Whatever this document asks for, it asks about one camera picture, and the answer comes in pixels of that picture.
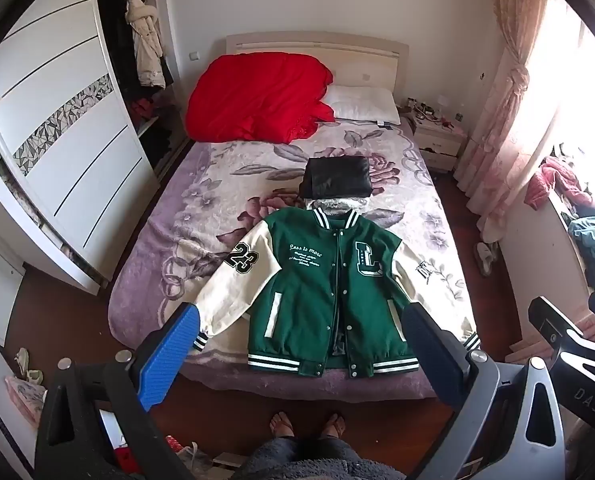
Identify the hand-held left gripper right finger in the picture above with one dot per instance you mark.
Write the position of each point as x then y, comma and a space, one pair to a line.
430, 355

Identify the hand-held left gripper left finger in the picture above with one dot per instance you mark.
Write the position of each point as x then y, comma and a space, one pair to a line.
172, 355

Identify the green varsity jacket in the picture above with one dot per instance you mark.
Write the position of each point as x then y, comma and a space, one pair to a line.
307, 285

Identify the red clothes in wardrobe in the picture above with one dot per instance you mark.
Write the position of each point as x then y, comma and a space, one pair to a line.
142, 108

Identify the dark hanging clothes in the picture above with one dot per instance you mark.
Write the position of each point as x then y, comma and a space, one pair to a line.
115, 45

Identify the white slippers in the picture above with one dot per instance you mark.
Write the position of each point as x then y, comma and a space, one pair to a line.
486, 257

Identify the person's right foot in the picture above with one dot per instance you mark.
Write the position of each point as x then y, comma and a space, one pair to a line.
335, 425

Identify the person's foot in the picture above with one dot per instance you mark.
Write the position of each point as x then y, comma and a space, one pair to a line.
335, 425
281, 425

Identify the person's left foot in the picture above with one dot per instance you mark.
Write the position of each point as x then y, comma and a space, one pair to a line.
281, 425

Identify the pink garment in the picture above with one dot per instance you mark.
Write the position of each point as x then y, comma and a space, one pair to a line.
552, 180

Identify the beige sandals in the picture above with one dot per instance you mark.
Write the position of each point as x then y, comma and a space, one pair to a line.
30, 367

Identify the person's grey fleece clothing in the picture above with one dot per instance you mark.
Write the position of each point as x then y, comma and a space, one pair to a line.
317, 460

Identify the pink bag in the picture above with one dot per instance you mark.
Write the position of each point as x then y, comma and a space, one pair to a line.
25, 400

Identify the grey furry folded garment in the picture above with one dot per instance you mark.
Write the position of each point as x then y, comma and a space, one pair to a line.
335, 203

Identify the black folded garment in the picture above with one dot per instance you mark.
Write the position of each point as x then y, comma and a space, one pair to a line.
335, 177

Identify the cream nightstand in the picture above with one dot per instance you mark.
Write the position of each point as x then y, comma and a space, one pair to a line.
437, 140

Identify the pink curtain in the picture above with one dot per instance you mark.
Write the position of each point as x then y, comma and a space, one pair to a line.
512, 85

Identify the nightstand clutter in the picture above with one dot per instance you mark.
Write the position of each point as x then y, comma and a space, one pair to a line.
430, 109

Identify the white wardrobe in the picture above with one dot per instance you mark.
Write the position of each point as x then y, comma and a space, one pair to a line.
62, 125

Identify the white pillow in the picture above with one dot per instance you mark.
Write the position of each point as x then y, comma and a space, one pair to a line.
362, 102

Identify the red quilt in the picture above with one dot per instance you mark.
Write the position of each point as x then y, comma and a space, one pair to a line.
257, 95

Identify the cream hanging coat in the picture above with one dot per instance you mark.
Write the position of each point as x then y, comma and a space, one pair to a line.
147, 45

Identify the cream bed headboard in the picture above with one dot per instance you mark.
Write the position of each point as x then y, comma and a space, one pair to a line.
322, 47

